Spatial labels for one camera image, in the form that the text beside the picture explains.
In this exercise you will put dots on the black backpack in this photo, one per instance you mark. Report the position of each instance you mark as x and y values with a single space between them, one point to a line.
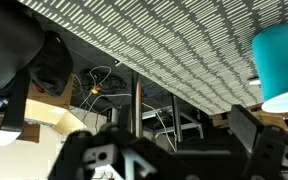
52 66

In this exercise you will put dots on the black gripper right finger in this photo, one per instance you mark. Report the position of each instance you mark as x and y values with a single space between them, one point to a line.
270 150

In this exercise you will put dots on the brown cardboard box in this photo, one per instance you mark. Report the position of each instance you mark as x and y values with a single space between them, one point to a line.
40 113

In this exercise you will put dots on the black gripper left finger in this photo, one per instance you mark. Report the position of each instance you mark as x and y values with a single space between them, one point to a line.
94 150

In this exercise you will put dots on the blue plastic cup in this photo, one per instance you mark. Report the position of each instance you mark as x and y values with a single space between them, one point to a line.
277 60

